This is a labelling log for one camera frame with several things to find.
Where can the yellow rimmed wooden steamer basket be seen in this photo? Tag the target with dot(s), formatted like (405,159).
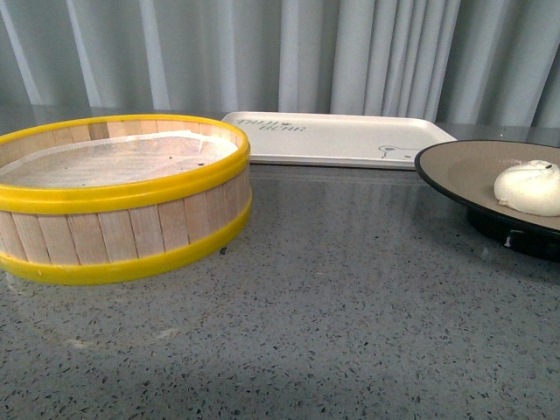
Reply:
(116,233)

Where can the beige plate with black rim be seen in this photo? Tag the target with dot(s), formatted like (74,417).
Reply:
(465,171)

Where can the white bear print tray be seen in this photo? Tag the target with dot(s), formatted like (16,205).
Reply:
(336,140)

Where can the white steamed bun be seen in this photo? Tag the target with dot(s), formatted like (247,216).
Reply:
(530,188)

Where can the grey pleated curtain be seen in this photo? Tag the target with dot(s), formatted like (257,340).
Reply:
(473,62)

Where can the white steamer liner cloth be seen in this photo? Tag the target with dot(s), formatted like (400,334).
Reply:
(117,160)

